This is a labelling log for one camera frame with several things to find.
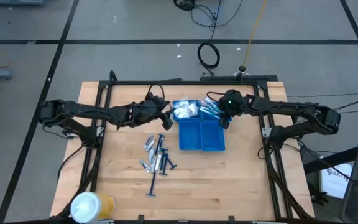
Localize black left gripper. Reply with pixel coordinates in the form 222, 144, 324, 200
125, 95, 175, 131

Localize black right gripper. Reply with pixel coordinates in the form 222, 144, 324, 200
218, 89, 251, 129

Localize green toothbrush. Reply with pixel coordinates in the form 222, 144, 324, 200
199, 108, 222, 120

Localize blue toothbrush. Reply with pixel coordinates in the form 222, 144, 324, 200
199, 104, 222, 114

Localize blue disposable razor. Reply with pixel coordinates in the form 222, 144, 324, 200
165, 154, 178, 170
158, 147, 169, 177
154, 133, 166, 156
145, 171, 157, 198

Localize blue plastic mesh basket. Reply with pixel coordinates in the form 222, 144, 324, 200
200, 121, 226, 152
172, 99, 202, 122
199, 100, 232, 124
178, 119, 203, 151

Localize black power strip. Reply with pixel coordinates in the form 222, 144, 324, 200
200, 74, 278, 83

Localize black slanted beam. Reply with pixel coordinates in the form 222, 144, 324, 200
303, 142, 358, 174

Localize yellow disinfecting wipes canister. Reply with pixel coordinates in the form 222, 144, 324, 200
70, 191, 117, 224

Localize white printed sign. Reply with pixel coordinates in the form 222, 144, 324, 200
319, 162, 353, 200

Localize grey metal floor bar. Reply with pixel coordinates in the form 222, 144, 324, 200
0, 0, 47, 6

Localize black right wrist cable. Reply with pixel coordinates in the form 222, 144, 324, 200
206, 91, 226, 102

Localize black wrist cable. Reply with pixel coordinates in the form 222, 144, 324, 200
147, 83, 165, 101
206, 91, 226, 102

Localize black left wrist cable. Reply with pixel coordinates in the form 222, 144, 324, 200
147, 83, 165, 101

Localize black aluminium table frame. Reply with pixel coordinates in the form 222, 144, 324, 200
50, 70, 316, 224

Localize black coiled hanging cable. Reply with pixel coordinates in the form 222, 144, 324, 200
196, 0, 224, 77

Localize yellow hanging cable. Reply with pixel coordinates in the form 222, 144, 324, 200
242, 0, 269, 68

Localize black thin floor cables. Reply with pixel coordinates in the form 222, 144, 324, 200
287, 92, 358, 121

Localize black tangled floor cables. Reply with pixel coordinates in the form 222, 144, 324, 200
173, 0, 244, 32

